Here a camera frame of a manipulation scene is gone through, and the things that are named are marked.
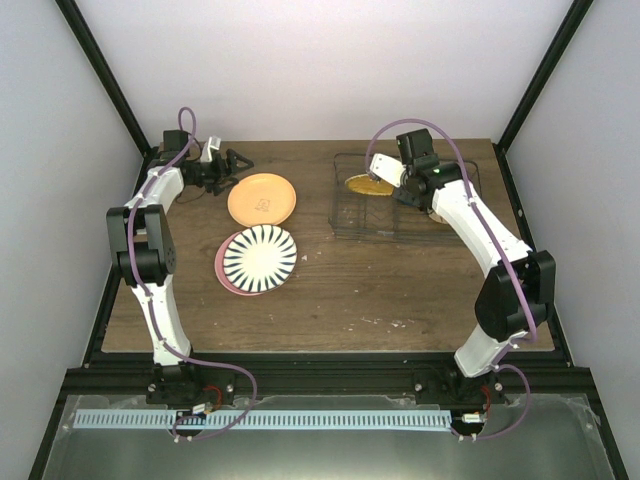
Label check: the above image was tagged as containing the black frame post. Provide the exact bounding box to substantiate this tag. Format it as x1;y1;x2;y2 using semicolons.
498;0;596;151
53;0;153;159

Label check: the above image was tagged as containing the light blue slotted cable duct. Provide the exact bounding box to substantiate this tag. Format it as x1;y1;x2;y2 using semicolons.
72;409;452;432

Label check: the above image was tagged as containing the orange plate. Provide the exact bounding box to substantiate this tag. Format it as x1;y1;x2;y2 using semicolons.
227;173;297;227

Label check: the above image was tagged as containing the yellow bamboo-pattern plate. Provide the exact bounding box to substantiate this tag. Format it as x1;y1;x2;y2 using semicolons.
345;174;394;197

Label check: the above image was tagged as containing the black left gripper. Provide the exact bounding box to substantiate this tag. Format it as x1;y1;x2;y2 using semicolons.
186;149;251;196

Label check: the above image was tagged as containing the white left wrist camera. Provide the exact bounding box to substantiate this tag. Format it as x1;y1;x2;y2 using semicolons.
200;136;221;163

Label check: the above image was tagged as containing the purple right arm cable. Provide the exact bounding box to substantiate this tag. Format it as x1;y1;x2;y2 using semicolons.
365;117;540;442

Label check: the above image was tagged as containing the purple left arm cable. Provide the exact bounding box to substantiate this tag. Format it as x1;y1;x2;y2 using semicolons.
127;106;259;444

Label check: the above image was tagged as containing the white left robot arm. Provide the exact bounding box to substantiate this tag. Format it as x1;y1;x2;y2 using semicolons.
106;129;254;404

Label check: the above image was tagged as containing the white blue-striped plate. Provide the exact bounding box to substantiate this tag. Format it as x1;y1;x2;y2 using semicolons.
222;224;298;294

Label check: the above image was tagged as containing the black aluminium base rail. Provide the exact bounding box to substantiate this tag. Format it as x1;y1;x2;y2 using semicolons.
61;352;597;408

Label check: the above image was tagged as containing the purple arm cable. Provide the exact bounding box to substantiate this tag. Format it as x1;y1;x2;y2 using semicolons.
365;117;540;442
127;106;259;444

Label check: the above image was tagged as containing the black frame post right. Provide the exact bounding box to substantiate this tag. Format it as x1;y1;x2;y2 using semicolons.
498;0;596;151

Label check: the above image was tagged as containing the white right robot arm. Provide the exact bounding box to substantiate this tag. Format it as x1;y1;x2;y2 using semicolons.
394;128;556;403

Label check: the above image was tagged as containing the black frame post left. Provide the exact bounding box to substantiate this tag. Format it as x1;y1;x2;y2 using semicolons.
53;0;153;159

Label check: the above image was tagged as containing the cream ceramic bowl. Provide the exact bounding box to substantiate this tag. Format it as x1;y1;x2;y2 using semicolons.
429;212;447;225

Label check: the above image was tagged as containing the grey wire dish rack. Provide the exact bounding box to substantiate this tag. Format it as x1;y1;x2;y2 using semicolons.
329;152;462;245

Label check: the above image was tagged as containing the pink plate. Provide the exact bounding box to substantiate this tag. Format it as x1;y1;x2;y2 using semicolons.
214;232;258;297

